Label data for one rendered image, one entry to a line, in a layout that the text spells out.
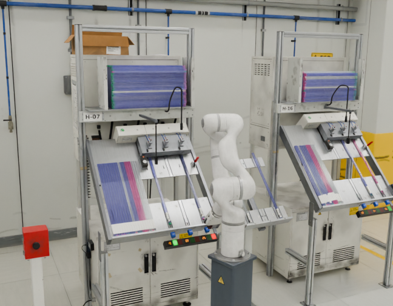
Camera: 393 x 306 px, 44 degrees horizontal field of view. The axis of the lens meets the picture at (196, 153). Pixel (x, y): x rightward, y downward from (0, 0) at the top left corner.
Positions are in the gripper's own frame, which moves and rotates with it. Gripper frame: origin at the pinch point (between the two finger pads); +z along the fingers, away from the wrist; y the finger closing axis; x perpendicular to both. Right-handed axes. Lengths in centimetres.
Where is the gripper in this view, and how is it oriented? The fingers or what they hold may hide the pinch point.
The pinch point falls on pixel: (209, 225)
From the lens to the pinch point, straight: 290.6
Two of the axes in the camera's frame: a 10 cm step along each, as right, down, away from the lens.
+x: -3.0, -8.0, 5.3
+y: 9.1, -0.7, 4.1
